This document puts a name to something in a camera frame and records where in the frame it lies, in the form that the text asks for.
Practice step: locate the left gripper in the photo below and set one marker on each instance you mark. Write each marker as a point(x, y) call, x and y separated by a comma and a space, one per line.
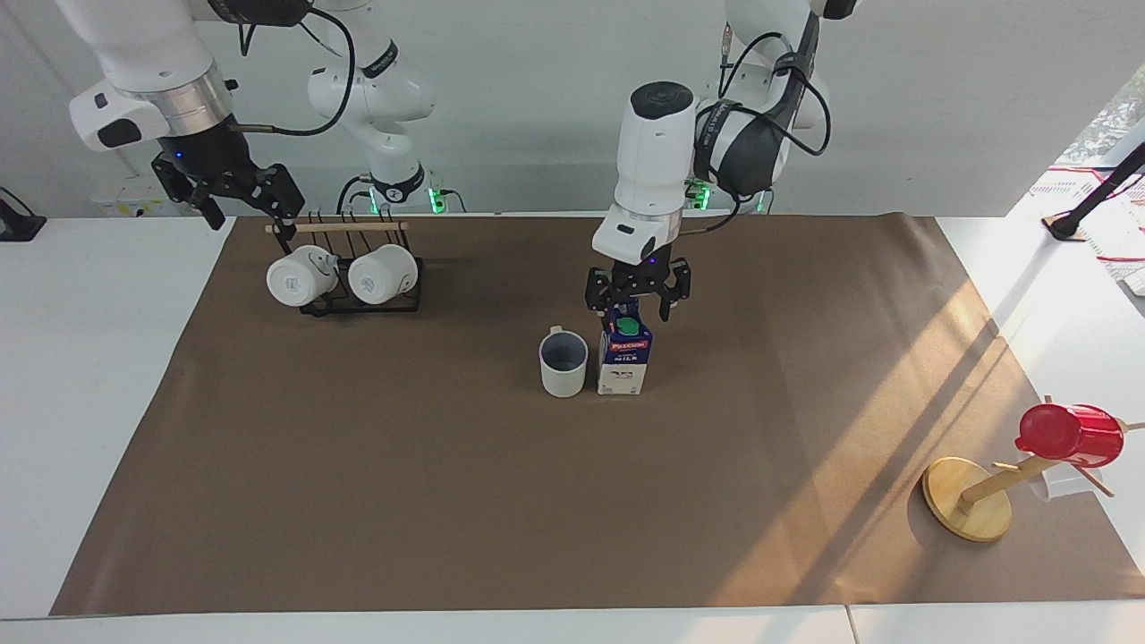
point(642, 273)

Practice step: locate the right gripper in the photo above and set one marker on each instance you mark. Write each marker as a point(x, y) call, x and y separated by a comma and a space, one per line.
point(204, 152)

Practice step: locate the blue and white milk carton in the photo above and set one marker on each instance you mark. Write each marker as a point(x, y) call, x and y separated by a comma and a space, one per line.
point(623, 358)

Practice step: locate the white cup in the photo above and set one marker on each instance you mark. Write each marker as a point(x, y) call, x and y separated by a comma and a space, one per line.
point(293, 279)
point(376, 275)

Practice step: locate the grey cup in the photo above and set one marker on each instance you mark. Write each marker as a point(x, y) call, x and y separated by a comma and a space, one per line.
point(564, 376)

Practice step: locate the red cup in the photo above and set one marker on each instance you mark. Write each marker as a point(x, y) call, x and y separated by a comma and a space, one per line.
point(1078, 436)

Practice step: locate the black stand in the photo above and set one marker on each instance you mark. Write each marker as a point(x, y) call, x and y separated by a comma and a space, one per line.
point(16, 225)
point(1096, 199)

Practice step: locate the wooden mug tree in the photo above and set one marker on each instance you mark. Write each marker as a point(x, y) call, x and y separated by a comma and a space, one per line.
point(966, 505)

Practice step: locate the printed paper sheet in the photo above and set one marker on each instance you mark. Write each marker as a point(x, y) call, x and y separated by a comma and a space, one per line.
point(1123, 228)

